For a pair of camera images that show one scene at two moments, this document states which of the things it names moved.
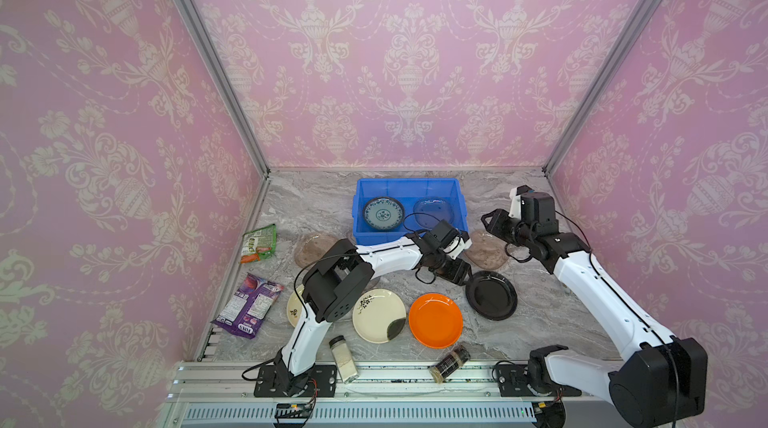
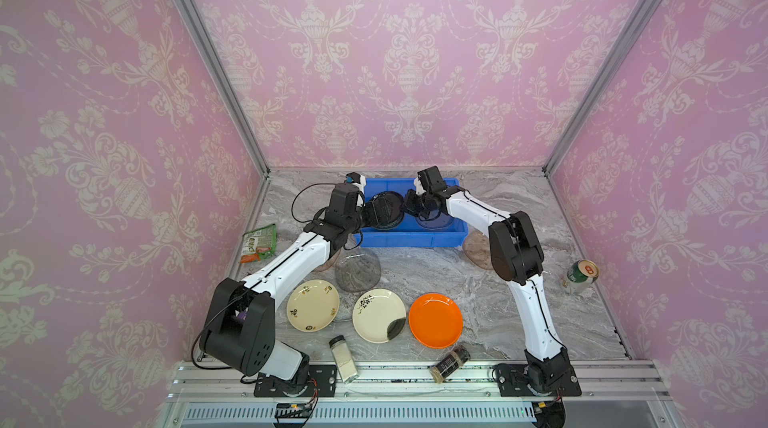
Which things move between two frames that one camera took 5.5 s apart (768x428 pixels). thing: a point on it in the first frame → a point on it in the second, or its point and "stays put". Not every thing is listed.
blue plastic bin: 389,208 stays put
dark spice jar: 450,364 stays put
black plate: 492,295 → 386,210
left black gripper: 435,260 → 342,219
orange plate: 435,320 stays put
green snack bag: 259,244 stays put
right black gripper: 501,226 → 424,203
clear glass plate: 428,212 stays put
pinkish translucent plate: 486,250 stays put
